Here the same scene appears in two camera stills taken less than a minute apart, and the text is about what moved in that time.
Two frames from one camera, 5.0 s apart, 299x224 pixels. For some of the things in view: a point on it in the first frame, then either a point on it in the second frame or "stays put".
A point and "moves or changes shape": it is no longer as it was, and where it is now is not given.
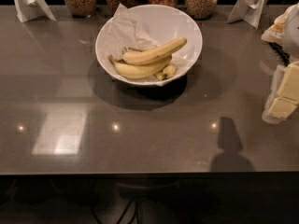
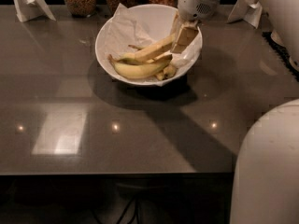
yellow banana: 153,53 moves or changes shape
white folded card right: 250,4 stays put
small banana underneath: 168,71 stays put
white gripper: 292,32 -> 196,5
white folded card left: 30,4 stays put
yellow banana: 130,71 stays put
